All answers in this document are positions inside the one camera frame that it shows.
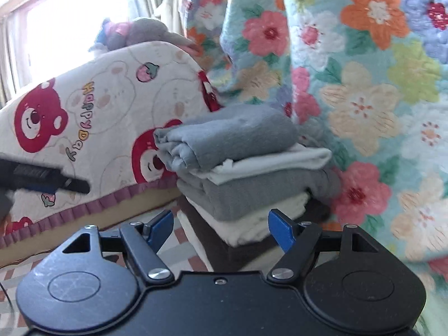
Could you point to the dark brown folded garment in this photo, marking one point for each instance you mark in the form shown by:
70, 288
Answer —
225, 258

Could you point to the bear print headboard cover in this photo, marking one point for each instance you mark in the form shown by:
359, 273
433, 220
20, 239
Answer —
96, 123

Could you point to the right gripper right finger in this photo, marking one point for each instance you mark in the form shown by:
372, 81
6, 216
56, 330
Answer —
302, 243

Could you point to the floral quilted blanket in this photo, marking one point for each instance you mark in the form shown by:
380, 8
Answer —
366, 79

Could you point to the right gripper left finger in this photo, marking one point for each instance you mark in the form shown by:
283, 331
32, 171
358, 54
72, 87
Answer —
126, 255

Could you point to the grey sweatpants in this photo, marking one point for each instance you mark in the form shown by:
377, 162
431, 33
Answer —
234, 132

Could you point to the grey plush toy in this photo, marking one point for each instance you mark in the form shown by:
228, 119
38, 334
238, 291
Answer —
115, 36

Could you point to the light grey folded garment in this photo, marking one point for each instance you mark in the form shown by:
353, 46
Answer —
295, 157

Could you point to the beige folded garment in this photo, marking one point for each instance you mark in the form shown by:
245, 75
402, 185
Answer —
252, 227

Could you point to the dark grey folded garment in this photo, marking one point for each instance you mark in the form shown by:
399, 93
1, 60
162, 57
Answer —
237, 198

